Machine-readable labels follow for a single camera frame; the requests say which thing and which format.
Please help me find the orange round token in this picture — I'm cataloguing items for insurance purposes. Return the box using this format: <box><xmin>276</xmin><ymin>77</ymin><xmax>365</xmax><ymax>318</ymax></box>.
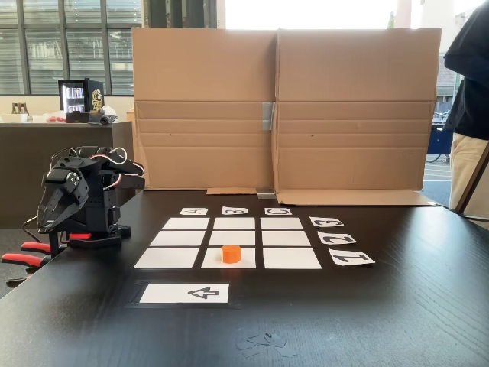
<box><xmin>220</xmin><ymin>245</ymin><xmax>241</xmax><ymax>265</ymax></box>

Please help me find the white grid square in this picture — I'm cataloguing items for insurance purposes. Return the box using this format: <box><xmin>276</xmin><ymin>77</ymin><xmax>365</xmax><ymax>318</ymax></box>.
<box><xmin>213</xmin><ymin>217</ymin><xmax>256</xmax><ymax>230</ymax></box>
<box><xmin>200</xmin><ymin>248</ymin><xmax>257</xmax><ymax>270</ymax></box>
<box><xmin>263</xmin><ymin>248</ymin><xmax>323</xmax><ymax>270</ymax></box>
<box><xmin>261</xmin><ymin>217</ymin><xmax>304</xmax><ymax>230</ymax></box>
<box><xmin>261</xmin><ymin>230</ymin><xmax>312</xmax><ymax>247</ymax></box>
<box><xmin>208</xmin><ymin>230</ymin><xmax>256</xmax><ymax>247</ymax></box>
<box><xmin>161</xmin><ymin>217</ymin><xmax>211</xmax><ymax>230</ymax></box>

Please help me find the dark counter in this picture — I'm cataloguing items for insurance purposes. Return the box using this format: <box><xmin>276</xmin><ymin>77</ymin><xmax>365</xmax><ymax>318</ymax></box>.
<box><xmin>0</xmin><ymin>121</ymin><xmax>134</xmax><ymax>229</ymax></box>

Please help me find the red black clamp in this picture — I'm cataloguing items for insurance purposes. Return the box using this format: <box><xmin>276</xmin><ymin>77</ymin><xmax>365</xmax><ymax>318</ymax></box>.
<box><xmin>1</xmin><ymin>228</ymin><xmax>95</xmax><ymax>286</ymax></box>

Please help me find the white container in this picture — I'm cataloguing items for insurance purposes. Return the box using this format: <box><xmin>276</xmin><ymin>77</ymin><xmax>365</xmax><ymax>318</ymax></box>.
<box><xmin>32</xmin><ymin>112</ymin><xmax>66</xmax><ymax>123</ymax></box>

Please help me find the black mini fridge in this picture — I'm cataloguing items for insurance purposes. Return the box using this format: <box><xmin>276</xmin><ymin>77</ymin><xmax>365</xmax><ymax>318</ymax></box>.
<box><xmin>57</xmin><ymin>78</ymin><xmax>105</xmax><ymax>115</ymax></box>

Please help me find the white arrow paper sheet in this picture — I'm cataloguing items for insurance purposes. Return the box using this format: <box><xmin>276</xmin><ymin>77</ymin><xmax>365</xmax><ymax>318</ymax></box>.
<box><xmin>139</xmin><ymin>283</ymin><xmax>230</xmax><ymax>305</ymax></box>

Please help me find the brown cardboard panel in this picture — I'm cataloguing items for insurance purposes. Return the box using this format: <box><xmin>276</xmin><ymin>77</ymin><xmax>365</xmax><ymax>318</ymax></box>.
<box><xmin>131</xmin><ymin>27</ymin><xmax>278</xmax><ymax>196</ymax></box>
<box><xmin>274</xmin><ymin>27</ymin><xmax>442</xmax><ymax>207</ymax></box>

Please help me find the number 3 paper label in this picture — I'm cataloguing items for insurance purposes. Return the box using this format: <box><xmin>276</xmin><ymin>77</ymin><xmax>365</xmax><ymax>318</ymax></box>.
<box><xmin>309</xmin><ymin>216</ymin><xmax>345</xmax><ymax>229</ymax></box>

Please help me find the number 2 paper label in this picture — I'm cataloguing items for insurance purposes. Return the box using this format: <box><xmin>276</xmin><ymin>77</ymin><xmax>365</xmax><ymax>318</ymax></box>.
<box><xmin>317</xmin><ymin>231</ymin><xmax>358</xmax><ymax>245</ymax></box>

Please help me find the number 1 paper label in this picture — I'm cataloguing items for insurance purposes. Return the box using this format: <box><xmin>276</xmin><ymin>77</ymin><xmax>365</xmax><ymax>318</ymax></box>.
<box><xmin>328</xmin><ymin>248</ymin><xmax>376</xmax><ymax>267</ymax></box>

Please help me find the blue object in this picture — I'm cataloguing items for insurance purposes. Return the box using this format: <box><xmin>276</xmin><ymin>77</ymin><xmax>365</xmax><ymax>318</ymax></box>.
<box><xmin>426</xmin><ymin>121</ymin><xmax>454</xmax><ymax>156</ymax></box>

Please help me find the wooden board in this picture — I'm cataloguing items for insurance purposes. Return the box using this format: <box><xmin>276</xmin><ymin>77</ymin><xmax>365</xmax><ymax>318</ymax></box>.
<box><xmin>454</xmin><ymin>141</ymin><xmax>489</xmax><ymax>230</ymax></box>

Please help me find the person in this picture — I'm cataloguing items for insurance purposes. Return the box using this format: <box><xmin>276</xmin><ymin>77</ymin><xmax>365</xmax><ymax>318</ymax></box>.
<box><xmin>442</xmin><ymin>2</ymin><xmax>489</xmax><ymax>215</ymax></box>

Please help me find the black power cable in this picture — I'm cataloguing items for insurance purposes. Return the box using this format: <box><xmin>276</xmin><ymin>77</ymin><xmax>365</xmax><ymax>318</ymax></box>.
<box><xmin>21</xmin><ymin>216</ymin><xmax>41</xmax><ymax>240</ymax></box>

